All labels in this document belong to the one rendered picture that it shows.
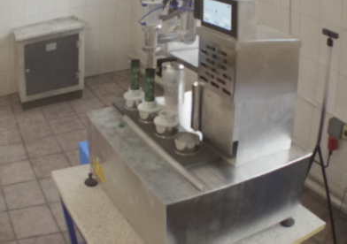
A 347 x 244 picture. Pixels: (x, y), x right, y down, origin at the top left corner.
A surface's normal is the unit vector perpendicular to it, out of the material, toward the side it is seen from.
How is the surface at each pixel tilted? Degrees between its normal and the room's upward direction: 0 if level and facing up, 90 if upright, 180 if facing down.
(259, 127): 90
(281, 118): 90
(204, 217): 90
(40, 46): 90
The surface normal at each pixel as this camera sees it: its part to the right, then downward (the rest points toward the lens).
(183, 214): 0.50, 0.37
